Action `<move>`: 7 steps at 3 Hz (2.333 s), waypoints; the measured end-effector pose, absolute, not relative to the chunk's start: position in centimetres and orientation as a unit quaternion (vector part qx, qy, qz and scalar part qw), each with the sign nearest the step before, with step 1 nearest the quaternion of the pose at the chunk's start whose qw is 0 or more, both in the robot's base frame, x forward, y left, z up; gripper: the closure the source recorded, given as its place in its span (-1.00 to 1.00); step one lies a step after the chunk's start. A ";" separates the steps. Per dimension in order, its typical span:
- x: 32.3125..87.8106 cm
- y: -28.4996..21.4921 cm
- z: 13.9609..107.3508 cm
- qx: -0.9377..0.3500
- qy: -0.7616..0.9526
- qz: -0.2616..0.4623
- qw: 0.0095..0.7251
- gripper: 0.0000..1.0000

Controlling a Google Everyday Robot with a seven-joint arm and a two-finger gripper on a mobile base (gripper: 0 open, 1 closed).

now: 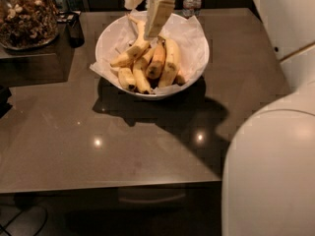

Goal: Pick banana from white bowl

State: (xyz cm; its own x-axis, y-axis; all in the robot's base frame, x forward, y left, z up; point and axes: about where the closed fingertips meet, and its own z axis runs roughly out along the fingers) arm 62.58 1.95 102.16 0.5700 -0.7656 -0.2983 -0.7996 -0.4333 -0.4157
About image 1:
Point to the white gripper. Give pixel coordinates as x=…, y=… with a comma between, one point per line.
x=157, y=12

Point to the long banana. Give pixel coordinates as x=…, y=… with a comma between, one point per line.
x=136, y=50

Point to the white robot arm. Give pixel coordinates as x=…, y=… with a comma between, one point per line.
x=268, y=180

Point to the white bowl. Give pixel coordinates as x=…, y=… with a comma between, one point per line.
x=197, y=63

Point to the orange ripe banana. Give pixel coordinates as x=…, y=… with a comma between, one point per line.
x=157, y=63

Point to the middle yellow banana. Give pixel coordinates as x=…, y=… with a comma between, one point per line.
x=139, y=72

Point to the yellow banana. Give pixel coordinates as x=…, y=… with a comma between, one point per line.
x=171, y=65
x=139, y=72

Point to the small short banana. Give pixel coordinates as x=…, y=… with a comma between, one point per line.
x=126, y=78

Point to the right yellow banana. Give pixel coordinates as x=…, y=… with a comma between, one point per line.
x=171, y=65

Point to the small banana behind right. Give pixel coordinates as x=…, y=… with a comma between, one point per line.
x=179, y=79

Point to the clear plastic water bottle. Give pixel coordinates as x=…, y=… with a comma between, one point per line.
x=191, y=8

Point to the dark raised tray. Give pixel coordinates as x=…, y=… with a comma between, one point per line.
x=45, y=65

